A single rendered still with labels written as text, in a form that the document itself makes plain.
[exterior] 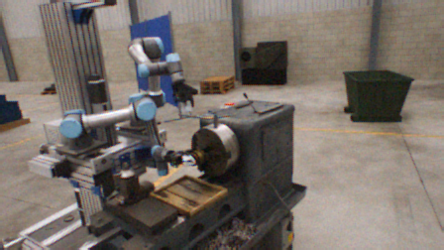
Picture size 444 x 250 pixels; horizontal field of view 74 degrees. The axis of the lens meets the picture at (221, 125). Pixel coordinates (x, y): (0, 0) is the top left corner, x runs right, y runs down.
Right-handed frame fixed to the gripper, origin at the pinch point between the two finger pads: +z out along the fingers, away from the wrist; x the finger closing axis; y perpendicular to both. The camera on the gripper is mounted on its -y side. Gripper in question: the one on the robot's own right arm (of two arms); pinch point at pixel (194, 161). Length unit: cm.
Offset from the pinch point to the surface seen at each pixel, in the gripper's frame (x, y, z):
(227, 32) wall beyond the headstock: 84, -839, -696
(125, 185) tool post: 0.0, 39.8, -8.3
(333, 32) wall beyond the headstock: 56, -966, -317
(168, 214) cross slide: -11.1, 33.1, 16.1
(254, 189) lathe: -28.4, -33.7, 16.4
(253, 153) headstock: -2.4, -32.9, 17.4
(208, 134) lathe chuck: 11.8, -15.0, -2.1
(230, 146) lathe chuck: 5.3, -19.4, 11.0
